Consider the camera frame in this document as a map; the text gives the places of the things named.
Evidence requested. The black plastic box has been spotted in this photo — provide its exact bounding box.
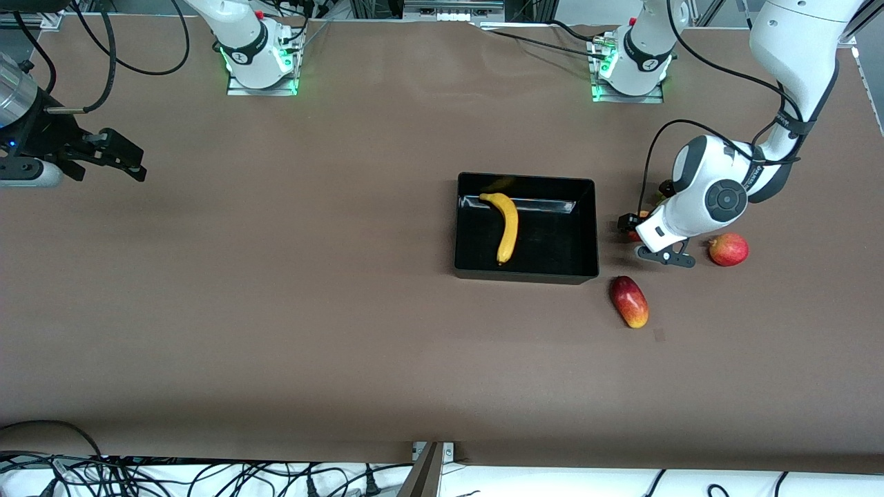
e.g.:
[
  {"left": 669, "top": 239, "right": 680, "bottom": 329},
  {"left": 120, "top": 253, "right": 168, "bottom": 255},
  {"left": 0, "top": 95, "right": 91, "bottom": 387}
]
[{"left": 454, "top": 172, "right": 599, "bottom": 285}]

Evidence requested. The yellow banana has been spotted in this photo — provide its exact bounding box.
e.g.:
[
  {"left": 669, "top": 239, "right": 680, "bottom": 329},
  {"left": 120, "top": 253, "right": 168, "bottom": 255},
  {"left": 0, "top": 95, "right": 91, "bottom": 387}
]
[{"left": 479, "top": 193, "right": 519, "bottom": 266}]

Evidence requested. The red apple with stem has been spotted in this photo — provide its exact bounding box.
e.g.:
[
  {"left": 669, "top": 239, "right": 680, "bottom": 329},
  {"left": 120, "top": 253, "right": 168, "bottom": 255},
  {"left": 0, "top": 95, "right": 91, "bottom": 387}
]
[{"left": 704, "top": 233, "right": 750, "bottom": 267}]

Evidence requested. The red yellow mango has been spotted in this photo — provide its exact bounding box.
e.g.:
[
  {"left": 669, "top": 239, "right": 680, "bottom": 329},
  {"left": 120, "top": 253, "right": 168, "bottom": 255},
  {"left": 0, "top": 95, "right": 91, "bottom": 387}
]
[{"left": 609, "top": 275, "right": 650, "bottom": 329}]

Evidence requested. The white power strip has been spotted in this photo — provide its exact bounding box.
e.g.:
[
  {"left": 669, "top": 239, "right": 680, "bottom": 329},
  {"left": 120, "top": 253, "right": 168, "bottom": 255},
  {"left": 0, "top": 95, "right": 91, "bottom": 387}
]
[{"left": 404, "top": 0, "right": 506, "bottom": 26}]

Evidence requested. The grey slanted support beam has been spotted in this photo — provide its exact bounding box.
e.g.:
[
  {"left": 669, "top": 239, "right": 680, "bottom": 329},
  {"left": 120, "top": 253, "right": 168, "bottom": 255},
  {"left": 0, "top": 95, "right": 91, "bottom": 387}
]
[{"left": 397, "top": 442, "right": 443, "bottom": 497}]

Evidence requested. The black cable with metal plug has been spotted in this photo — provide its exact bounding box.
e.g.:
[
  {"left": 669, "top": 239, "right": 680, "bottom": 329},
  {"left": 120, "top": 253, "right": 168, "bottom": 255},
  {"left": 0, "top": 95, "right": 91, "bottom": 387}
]
[{"left": 44, "top": 0, "right": 118, "bottom": 113}]

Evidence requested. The black hanging loop cable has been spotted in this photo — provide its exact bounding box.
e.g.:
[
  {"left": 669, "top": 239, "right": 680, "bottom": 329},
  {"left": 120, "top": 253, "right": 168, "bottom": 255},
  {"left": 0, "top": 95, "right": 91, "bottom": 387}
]
[{"left": 69, "top": 0, "right": 191, "bottom": 76}]

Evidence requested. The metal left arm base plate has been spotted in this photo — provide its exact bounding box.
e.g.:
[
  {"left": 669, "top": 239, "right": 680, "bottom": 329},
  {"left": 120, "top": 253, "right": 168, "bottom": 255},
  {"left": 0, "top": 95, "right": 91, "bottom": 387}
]
[{"left": 590, "top": 38, "right": 665, "bottom": 104}]

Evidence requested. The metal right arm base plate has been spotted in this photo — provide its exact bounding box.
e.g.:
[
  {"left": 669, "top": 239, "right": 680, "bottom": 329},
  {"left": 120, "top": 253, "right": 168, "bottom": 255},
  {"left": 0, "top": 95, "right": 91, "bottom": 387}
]
[{"left": 227, "top": 28, "right": 302, "bottom": 96}]

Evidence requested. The black cable between bases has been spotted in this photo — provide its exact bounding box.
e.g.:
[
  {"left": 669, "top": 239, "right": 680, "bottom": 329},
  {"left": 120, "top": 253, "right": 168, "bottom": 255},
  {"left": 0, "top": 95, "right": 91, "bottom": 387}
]
[{"left": 477, "top": 25, "right": 610, "bottom": 60}]

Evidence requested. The aluminium frame profile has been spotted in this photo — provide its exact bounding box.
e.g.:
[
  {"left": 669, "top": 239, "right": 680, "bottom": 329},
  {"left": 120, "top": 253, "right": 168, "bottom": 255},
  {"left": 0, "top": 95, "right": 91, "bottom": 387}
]
[{"left": 349, "top": 0, "right": 557, "bottom": 23}]

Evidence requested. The black arched floor cable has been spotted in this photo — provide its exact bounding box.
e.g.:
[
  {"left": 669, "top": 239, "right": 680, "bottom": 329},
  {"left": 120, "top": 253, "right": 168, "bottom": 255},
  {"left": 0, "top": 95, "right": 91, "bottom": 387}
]
[{"left": 0, "top": 419, "right": 104, "bottom": 460}]

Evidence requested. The small metal table bracket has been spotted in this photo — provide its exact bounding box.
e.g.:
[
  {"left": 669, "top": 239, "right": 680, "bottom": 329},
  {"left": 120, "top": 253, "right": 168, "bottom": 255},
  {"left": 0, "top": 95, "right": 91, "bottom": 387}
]
[{"left": 412, "top": 442, "right": 456, "bottom": 462}]

